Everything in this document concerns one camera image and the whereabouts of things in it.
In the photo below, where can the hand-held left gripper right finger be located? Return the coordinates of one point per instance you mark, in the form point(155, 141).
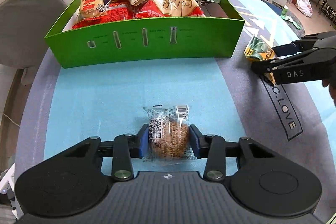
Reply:
point(194, 144)

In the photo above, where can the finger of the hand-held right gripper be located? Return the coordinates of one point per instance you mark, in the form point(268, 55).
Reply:
point(283, 62)
point(284, 50)

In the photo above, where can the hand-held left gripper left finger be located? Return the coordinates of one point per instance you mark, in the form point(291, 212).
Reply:
point(143, 142)

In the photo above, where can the brown cake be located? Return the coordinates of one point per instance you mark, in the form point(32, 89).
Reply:
point(168, 140)

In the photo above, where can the green yellow snack packet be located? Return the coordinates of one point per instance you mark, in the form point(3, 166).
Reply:
point(258, 52)

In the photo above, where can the green cardboard box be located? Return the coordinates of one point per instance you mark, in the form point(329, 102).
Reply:
point(157, 40)

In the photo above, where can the snack packets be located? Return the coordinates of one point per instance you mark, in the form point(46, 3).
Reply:
point(173, 7)

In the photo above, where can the person's right hand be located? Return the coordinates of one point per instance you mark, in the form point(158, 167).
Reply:
point(332, 90)

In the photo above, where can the green sachet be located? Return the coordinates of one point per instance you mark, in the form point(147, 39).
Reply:
point(291, 20)

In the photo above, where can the white plastic bag red print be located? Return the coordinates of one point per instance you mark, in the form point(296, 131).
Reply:
point(304, 5)

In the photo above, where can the white device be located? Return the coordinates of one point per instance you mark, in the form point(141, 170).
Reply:
point(6, 184)

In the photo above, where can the grey sofa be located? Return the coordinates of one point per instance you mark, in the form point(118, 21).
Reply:
point(31, 3)

